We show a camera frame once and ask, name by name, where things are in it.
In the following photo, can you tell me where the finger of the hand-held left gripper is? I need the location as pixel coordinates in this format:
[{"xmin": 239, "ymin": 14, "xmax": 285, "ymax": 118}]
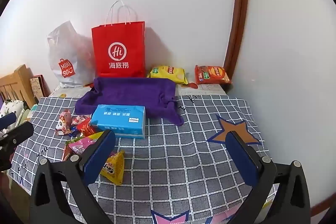
[
  {"xmin": 0, "ymin": 122, "xmax": 34, "ymax": 151},
  {"xmin": 0, "ymin": 112, "xmax": 17, "ymax": 130}
]

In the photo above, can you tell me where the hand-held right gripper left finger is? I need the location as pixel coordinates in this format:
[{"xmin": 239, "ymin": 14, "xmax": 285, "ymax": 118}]
[{"xmin": 29, "ymin": 130, "xmax": 116, "ymax": 224}]

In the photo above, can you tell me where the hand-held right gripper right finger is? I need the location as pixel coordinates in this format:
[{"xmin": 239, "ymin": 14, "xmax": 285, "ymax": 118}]
[{"xmin": 225, "ymin": 131, "xmax": 319, "ymax": 224}]

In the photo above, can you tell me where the yellow snack packet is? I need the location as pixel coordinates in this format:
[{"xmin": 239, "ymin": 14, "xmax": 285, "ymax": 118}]
[{"xmin": 100, "ymin": 150, "xmax": 125, "ymax": 186}]

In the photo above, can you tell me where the white red snack packet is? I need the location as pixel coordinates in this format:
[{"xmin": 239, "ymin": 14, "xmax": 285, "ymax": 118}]
[{"xmin": 71, "ymin": 114, "xmax": 92, "ymax": 127}]

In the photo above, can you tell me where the pink panda snack packet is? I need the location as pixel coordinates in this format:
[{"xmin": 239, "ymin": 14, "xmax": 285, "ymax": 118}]
[{"xmin": 55, "ymin": 110, "xmax": 73, "ymax": 136}]

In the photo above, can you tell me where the purple towel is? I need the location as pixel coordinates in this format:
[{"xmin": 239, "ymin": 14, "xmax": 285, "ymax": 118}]
[{"xmin": 75, "ymin": 77, "xmax": 184, "ymax": 126}]

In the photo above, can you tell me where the white floral cloth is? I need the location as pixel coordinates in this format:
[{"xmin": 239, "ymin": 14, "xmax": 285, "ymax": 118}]
[{"xmin": 0, "ymin": 99, "xmax": 29, "ymax": 127}]

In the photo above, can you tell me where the blue tissue pack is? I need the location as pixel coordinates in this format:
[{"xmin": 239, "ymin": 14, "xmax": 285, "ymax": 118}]
[{"xmin": 90, "ymin": 105, "xmax": 146, "ymax": 139}]

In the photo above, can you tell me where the wooden headboard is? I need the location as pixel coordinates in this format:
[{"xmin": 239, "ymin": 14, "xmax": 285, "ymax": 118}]
[{"xmin": 0, "ymin": 64, "xmax": 36, "ymax": 109}]

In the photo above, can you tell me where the red framed picture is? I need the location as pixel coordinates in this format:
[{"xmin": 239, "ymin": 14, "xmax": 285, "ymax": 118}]
[{"xmin": 29, "ymin": 74, "xmax": 51, "ymax": 98}]

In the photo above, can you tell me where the grey checked tablecloth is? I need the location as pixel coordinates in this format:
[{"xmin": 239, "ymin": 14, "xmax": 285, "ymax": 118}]
[{"xmin": 8, "ymin": 94, "xmax": 279, "ymax": 224}]

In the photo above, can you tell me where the orange snack bag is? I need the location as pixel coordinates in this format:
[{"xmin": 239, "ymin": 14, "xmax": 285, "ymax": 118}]
[{"xmin": 195, "ymin": 65, "xmax": 232, "ymax": 85}]

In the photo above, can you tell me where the white plastic bag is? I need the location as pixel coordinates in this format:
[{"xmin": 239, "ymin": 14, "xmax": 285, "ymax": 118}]
[{"xmin": 47, "ymin": 21, "xmax": 96, "ymax": 88}]

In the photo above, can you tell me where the yellow chips bag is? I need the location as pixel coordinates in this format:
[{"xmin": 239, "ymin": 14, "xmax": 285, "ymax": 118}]
[{"xmin": 146, "ymin": 65, "xmax": 189, "ymax": 85}]

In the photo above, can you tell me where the red paper bag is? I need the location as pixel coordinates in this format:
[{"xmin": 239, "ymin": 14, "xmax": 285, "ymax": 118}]
[{"xmin": 91, "ymin": 0, "xmax": 146, "ymax": 78}]

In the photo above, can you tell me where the brown wooden door frame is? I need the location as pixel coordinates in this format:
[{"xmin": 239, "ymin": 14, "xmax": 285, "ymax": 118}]
[{"xmin": 224, "ymin": 0, "xmax": 250, "ymax": 75}]

